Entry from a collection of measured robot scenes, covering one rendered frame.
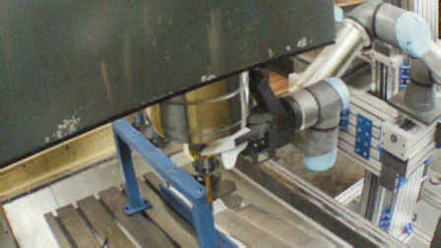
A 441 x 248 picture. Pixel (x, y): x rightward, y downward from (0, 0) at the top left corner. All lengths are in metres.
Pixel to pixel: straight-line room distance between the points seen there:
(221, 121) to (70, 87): 0.29
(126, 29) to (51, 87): 0.12
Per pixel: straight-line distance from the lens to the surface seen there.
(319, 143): 1.04
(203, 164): 0.87
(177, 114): 0.76
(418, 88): 1.65
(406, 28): 1.17
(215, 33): 0.66
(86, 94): 0.59
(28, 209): 1.92
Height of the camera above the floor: 1.91
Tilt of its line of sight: 29 degrees down
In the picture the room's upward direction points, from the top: 5 degrees counter-clockwise
